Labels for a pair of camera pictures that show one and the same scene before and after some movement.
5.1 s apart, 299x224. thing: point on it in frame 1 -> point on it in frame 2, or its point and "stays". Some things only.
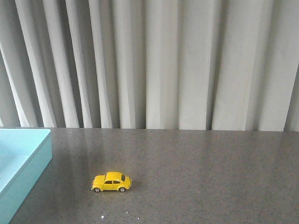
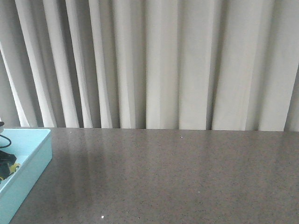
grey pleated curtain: [228, 65] stays
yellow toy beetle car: [111, 181] -> [13, 168]
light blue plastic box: [24, 154] stays
